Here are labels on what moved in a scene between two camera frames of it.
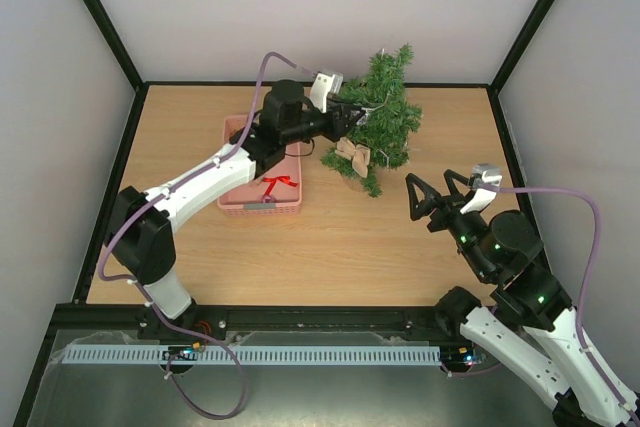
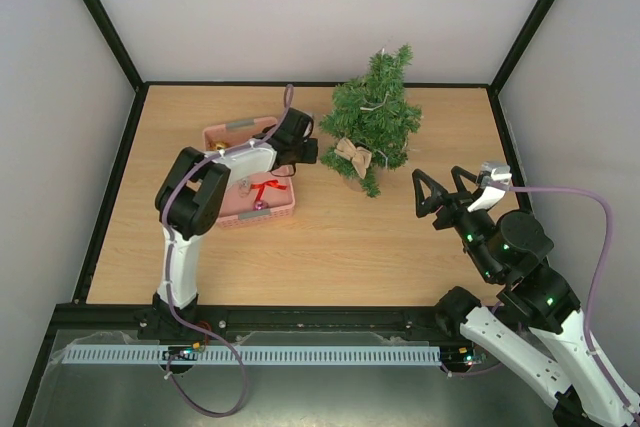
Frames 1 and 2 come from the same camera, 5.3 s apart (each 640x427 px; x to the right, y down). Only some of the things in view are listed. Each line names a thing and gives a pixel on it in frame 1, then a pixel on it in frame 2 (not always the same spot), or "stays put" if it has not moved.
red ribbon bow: (284, 178) -> (268, 183)
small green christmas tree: (388, 122) stays put
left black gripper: (339, 114) -> (312, 154)
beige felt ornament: (359, 154) stays put
